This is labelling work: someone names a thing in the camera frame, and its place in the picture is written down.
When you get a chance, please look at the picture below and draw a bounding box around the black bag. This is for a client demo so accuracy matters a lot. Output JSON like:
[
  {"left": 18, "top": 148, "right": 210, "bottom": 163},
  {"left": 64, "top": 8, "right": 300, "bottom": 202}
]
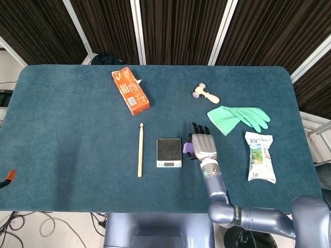
[{"left": 91, "top": 53, "right": 123, "bottom": 66}]

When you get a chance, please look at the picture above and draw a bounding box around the dark brown pleated curtain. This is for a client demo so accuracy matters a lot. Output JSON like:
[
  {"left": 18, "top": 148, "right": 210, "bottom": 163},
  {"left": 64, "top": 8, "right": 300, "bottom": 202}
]
[
  {"left": 216, "top": 0, "right": 331, "bottom": 75},
  {"left": 293, "top": 50, "right": 331, "bottom": 112},
  {"left": 0, "top": 0, "right": 88, "bottom": 65},
  {"left": 139, "top": 0, "right": 229, "bottom": 66},
  {"left": 70, "top": 0, "right": 142, "bottom": 65}
]

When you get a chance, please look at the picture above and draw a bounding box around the orange black clamp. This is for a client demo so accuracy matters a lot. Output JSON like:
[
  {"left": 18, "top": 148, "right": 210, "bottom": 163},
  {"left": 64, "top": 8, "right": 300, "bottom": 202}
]
[{"left": 0, "top": 169, "right": 17, "bottom": 190}]

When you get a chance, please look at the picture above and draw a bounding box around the grey metal frame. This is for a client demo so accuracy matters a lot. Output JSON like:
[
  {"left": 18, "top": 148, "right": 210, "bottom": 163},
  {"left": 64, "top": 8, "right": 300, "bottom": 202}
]
[{"left": 300, "top": 111, "right": 331, "bottom": 164}]

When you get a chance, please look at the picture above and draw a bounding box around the green rubber glove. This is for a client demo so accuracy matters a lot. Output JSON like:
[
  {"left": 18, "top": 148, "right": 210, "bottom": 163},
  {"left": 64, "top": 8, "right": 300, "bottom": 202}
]
[{"left": 206, "top": 105, "right": 271, "bottom": 136}]

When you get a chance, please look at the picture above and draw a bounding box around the black floor cable with plug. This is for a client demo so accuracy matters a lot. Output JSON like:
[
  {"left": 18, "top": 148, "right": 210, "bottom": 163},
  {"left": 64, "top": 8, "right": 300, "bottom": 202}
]
[{"left": 89, "top": 212, "right": 107, "bottom": 231}]

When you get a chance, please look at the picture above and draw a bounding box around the blue-grey robot torso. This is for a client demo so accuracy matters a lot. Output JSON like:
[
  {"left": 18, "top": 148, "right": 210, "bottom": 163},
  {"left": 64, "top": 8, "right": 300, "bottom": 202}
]
[{"left": 103, "top": 212, "right": 214, "bottom": 248}]

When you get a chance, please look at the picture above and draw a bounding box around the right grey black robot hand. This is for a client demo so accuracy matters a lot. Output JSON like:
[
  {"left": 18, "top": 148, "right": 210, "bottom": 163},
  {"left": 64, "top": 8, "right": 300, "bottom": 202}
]
[{"left": 186, "top": 122, "right": 218, "bottom": 161}]

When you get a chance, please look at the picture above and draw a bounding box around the orange cardboard box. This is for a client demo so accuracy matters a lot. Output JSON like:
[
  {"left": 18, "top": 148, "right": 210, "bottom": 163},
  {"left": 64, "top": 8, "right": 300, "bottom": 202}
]
[{"left": 111, "top": 67, "right": 151, "bottom": 116}]

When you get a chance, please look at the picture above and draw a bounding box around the teal table cloth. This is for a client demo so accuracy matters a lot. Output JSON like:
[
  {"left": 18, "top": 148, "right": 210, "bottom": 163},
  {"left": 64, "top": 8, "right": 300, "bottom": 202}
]
[{"left": 0, "top": 64, "right": 324, "bottom": 213}]

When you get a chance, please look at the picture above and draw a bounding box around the wooden drumstick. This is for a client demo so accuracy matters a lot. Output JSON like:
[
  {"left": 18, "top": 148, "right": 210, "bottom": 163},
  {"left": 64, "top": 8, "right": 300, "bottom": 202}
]
[{"left": 137, "top": 122, "right": 144, "bottom": 178}]

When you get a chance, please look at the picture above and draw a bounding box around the white partition post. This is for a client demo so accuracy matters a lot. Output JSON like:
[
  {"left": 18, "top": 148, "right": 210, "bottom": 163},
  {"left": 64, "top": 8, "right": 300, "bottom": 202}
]
[
  {"left": 290, "top": 33, "right": 331, "bottom": 84},
  {"left": 208, "top": 0, "right": 238, "bottom": 66},
  {"left": 130, "top": 0, "right": 146, "bottom": 65},
  {"left": 0, "top": 36, "right": 28, "bottom": 67},
  {"left": 62, "top": 0, "right": 94, "bottom": 65}
]

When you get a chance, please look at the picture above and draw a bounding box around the white printed snack packet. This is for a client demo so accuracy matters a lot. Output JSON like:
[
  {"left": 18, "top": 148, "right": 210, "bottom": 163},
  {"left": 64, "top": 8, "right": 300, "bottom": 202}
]
[{"left": 244, "top": 131, "right": 277, "bottom": 184}]

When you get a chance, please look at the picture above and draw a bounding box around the black fabric bundle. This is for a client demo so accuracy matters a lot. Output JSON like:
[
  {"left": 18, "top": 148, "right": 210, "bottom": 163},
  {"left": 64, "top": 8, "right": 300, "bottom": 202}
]
[{"left": 223, "top": 227, "right": 279, "bottom": 248}]

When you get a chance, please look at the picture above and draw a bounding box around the silver digital kitchen scale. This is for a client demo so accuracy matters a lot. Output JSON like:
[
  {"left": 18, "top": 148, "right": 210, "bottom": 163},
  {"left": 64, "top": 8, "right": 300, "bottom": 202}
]
[{"left": 156, "top": 138, "right": 183, "bottom": 168}]

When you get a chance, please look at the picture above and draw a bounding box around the white floor cable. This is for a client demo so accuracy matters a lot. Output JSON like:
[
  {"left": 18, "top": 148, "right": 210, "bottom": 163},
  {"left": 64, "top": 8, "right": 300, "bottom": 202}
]
[{"left": 39, "top": 216, "right": 87, "bottom": 248}]

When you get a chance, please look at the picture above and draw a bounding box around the small wooden mallet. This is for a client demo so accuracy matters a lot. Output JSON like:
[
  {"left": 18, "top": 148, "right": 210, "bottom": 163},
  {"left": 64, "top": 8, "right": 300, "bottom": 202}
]
[{"left": 192, "top": 83, "right": 220, "bottom": 105}]

